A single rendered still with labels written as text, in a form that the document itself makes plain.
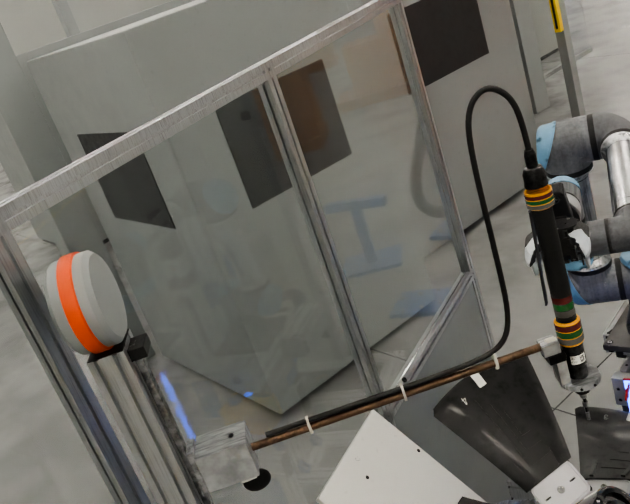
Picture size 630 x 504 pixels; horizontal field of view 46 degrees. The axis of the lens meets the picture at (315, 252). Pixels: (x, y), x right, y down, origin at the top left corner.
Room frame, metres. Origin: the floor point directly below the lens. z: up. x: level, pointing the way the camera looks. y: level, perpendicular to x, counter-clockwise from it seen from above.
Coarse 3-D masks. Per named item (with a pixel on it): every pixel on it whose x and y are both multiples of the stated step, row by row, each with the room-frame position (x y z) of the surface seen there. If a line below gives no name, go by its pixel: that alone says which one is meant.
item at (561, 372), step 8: (544, 344) 1.07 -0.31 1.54; (552, 344) 1.06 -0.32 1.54; (544, 352) 1.06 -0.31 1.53; (552, 352) 1.06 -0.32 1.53; (560, 352) 1.06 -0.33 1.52; (552, 360) 1.06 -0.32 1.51; (560, 360) 1.06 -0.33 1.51; (560, 368) 1.06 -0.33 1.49; (592, 368) 1.08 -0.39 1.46; (560, 376) 1.06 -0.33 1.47; (568, 376) 1.06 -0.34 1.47; (592, 376) 1.06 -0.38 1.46; (600, 376) 1.06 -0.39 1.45; (560, 384) 1.08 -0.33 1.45; (568, 384) 1.06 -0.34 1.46; (576, 384) 1.06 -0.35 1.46; (584, 384) 1.05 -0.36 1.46; (592, 384) 1.05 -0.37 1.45
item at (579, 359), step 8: (528, 152) 1.07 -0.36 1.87; (528, 160) 1.07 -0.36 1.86; (536, 160) 1.07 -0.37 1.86; (528, 168) 1.08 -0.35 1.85; (536, 168) 1.07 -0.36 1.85; (528, 176) 1.07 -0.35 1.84; (536, 176) 1.06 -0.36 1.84; (544, 176) 1.06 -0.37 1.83; (528, 184) 1.07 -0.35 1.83; (536, 184) 1.06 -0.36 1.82; (544, 184) 1.06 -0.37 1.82; (568, 352) 1.07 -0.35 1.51; (576, 352) 1.06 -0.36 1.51; (584, 352) 1.07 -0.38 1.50; (568, 360) 1.07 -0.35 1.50; (576, 360) 1.06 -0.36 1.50; (584, 360) 1.06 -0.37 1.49; (568, 368) 1.08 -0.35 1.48; (576, 368) 1.06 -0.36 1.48; (584, 368) 1.06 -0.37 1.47; (576, 376) 1.07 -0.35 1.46; (584, 376) 1.06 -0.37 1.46; (576, 392) 1.08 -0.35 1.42; (584, 392) 1.07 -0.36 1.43
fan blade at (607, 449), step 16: (576, 416) 1.31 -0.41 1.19; (592, 416) 1.29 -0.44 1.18; (624, 416) 1.27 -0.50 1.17; (592, 432) 1.25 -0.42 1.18; (608, 432) 1.23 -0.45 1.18; (624, 432) 1.22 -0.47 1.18; (592, 448) 1.20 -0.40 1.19; (608, 448) 1.18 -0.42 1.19; (624, 448) 1.17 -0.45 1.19; (592, 464) 1.15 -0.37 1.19; (608, 464) 1.14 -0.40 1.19; (624, 464) 1.12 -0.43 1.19
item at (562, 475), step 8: (568, 464) 1.07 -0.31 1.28; (552, 472) 1.07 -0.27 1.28; (560, 472) 1.07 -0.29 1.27; (568, 472) 1.07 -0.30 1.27; (576, 472) 1.06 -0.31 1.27; (544, 480) 1.07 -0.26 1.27; (552, 480) 1.07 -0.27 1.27; (560, 480) 1.06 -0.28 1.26; (568, 480) 1.06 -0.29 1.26; (576, 480) 1.05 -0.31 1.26; (584, 480) 1.05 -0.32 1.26; (536, 488) 1.07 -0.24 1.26; (544, 488) 1.06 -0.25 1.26; (552, 488) 1.06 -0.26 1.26; (568, 488) 1.05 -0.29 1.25; (576, 488) 1.05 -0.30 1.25; (584, 488) 1.04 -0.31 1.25; (536, 496) 1.06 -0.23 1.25; (544, 496) 1.06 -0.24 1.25; (552, 496) 1.05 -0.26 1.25; (560, 496) 1.05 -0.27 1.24; (568, 496) 1.04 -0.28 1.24; (576, 496) 1.04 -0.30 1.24
